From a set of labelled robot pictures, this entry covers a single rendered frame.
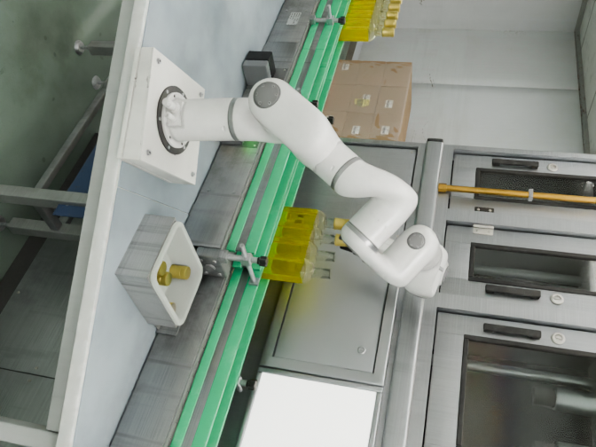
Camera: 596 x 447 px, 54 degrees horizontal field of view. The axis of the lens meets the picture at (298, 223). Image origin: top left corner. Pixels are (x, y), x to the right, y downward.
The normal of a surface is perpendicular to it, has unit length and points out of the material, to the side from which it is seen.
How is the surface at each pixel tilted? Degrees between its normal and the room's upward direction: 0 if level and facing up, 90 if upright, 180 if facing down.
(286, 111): 92
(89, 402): 0
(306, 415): 90
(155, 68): 5
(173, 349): 90
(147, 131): 5
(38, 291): 90
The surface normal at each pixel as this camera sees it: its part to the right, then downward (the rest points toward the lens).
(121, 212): 0.96, 0.11
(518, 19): -0.23, 0.77
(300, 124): -0.22, -0.22
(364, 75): -0.11, -0.62
